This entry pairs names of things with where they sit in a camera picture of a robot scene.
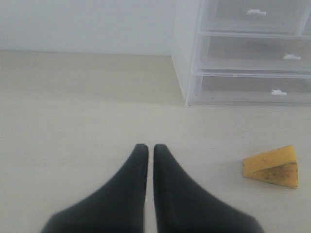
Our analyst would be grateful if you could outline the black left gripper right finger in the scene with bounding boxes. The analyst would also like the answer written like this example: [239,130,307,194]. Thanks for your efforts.
[153,144,264,233]

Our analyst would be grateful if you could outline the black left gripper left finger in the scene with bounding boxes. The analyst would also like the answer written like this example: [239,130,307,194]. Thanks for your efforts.
[42,144,149,233]

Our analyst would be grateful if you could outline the yellow wedge block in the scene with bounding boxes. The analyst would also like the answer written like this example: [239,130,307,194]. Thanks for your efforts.
[242,145,298,189]

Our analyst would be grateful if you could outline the white plastic drawer cabinet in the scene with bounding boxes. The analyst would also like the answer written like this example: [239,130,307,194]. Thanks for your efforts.
[172,0,311,106]

